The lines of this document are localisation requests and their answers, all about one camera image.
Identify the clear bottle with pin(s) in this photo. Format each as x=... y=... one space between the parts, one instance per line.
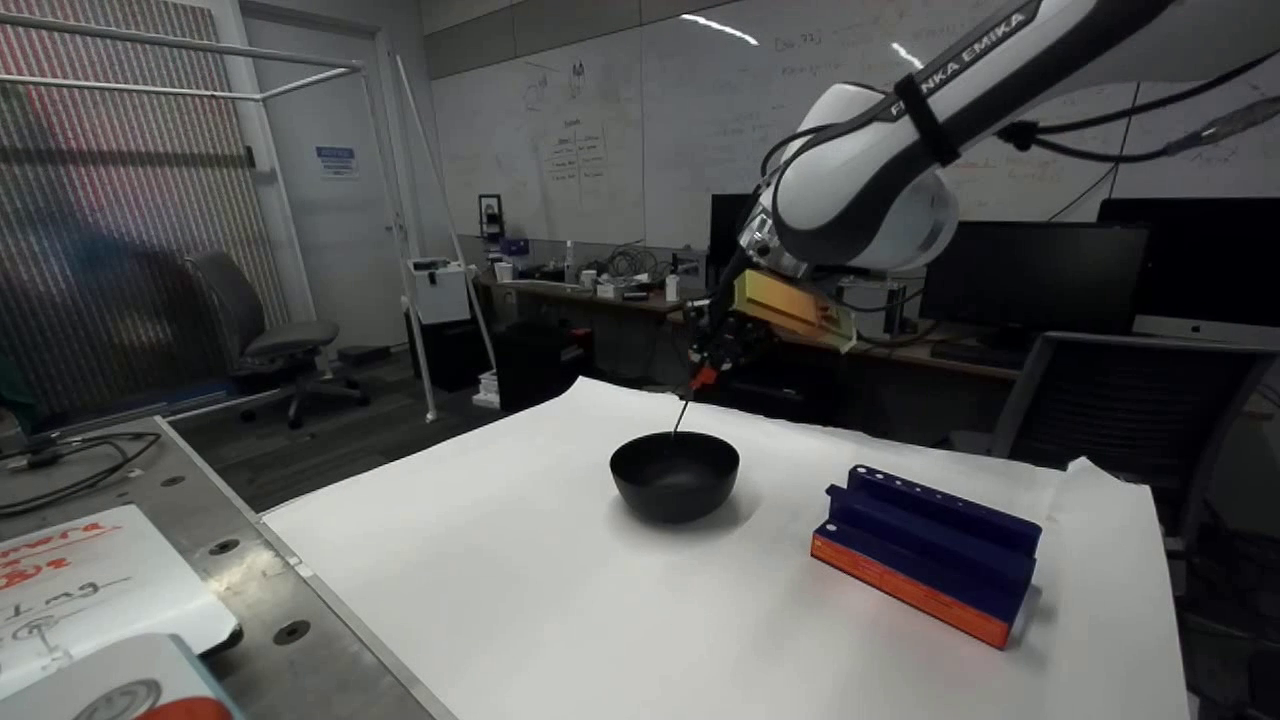
x=571 y=265

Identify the black cabinet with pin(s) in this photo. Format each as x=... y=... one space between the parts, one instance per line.
x=450 y=355

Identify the white paper sheet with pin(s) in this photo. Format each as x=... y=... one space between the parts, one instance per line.
x=560 y=600

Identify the grey office chair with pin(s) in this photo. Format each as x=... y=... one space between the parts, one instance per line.
x=285 y=340

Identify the paper with red writing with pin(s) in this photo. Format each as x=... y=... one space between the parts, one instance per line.
x=90 y=580

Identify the black bowl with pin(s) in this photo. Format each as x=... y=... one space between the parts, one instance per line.
x=675 y=485

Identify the grey metal table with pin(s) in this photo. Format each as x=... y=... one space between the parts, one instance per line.
x=300 y=660

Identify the door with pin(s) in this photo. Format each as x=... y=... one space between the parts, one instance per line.
x=340 y=240

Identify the black mesh office chair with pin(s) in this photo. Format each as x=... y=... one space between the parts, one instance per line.
x=1130 y=410

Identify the blue and orange tool holder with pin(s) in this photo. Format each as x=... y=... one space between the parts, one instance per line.
x=930 y=550

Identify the blue door sign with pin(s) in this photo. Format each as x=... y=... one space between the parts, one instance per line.
x=336 y=162

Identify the white pipe frame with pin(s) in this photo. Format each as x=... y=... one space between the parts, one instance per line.
x=400 y=200

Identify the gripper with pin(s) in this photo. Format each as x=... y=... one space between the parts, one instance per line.
x=738 y=332

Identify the whiteboard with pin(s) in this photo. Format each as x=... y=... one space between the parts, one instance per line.
x=690 y=110

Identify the framed picture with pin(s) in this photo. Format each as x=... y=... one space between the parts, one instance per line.
x=490 y=215

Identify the row of monitors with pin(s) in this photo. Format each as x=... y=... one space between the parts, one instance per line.
x=1030 y=275

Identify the wooden desk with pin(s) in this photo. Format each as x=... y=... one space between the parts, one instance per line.
x=600 y=300

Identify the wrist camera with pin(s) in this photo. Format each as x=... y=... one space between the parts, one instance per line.
x=795 y=305

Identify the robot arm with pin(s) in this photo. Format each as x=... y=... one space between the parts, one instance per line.
x=880 y=180

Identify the black monitor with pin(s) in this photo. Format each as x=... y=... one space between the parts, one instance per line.
x=725 y=230

